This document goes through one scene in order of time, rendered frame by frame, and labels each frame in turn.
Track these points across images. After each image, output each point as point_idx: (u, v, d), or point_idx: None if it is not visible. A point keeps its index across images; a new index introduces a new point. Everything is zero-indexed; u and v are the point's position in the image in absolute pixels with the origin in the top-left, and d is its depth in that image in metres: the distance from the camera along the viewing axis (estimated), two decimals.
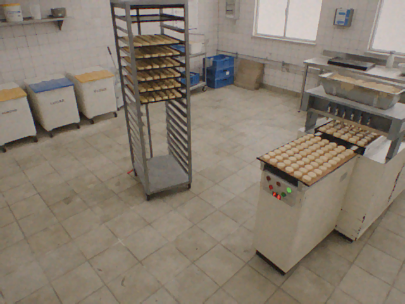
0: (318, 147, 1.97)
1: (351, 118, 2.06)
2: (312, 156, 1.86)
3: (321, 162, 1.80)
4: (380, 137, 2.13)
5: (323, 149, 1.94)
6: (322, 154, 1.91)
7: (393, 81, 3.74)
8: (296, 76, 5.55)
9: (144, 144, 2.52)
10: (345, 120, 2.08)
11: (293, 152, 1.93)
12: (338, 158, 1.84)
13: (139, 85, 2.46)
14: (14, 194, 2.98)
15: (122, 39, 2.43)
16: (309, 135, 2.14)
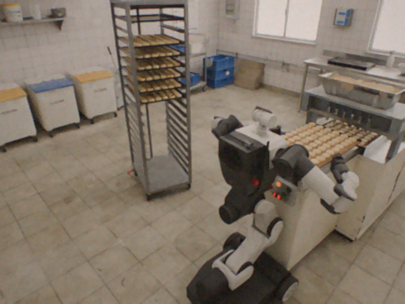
0: (321, 135, 1.92)
1: (351, 118, 2.06)
2: (314, 144, 1.81)
3: (324, 149, 1.75)
4: (380, 137, 2.13)
5: (325, 137, 1.89)
6: (324, 142, 1.86)
7: (393, 81, 3.74)
8: (296, 76, 5.55)
9: (144, 144, 2.52)
10: (345, 120, 2.08)
11: (295, 140, 1.88)
12: (341, 145, 1.79)
13: (139, 85, 2.46)
14: (14, 194, 2.98)
15: (122, 39, 2.43)
16: (311, 123, 2.09)
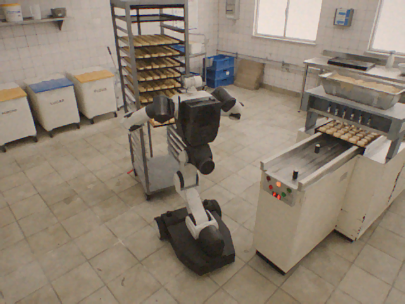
0: None
1: (351, 118, 2.06)
2: None
3: None
4: (380, 137, 2.13)
5: None
6: None
7: (393, 81, 3.74)
8: (296, 76, 5.55)
9: (144, 144, 2.52)
10: (345, 120, 2.08)
11: None
12: None
13: (139, 85, 2.46)
14: (14, 194, 2.98)
15: (122, 39, 2.43)
16: None
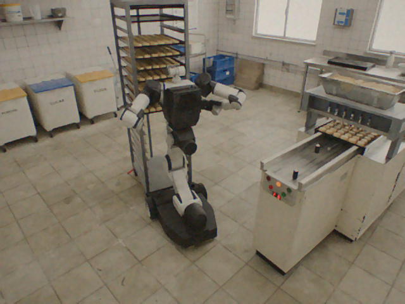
0: None
1: (351, 118, 2.06)
2: None
3: None
4: (380, 137, 2.13)
5: None
6: None
7: (393, 81, 3.74)
8: (296, 76, 5.55)
9: (144, 144, 2.52)
10: (345, 120, 2.08)
11: None
12: None
13: (139, 85, 2.46)
14: (14, 194, 2.98)
15: (122, 39, 2.43)
16: None
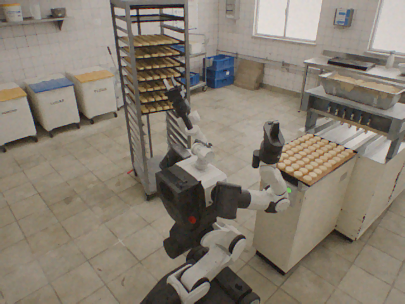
0: None
1: (351, 118, 2.06)
2: None
3: None
4: (380, 137, 2.13)
5: None
6: None
7: (393, 81, 3.74)
8: (296, 76, 5.55)
9: (144, 144, 2.52)
10: (345, 120, 2.08)
11: None
12: None
13: (139, 85, 2.46)
14: (14, 194, 2.98)
15: (122, 39, 2.43)
16: None
